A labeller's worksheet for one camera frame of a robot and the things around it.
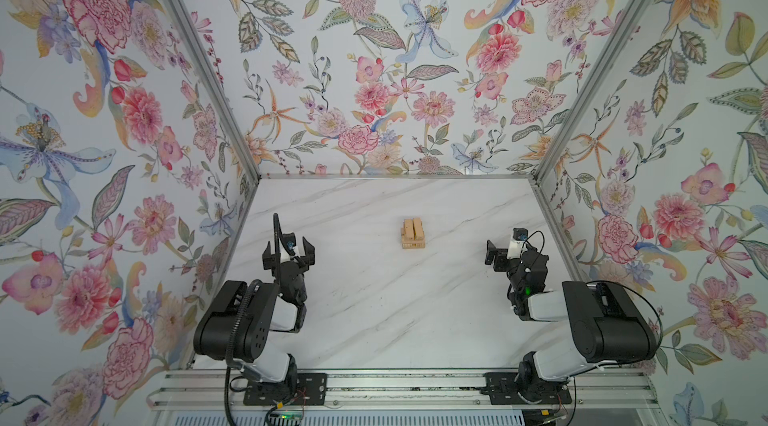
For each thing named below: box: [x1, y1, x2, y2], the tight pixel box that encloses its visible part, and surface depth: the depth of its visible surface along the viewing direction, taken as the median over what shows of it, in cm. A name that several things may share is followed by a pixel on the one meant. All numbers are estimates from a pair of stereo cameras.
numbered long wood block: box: [403, 218, 415, 241], surface depth 97 cm
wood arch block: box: [402, 240, 426, 249], surface depth 100 cm
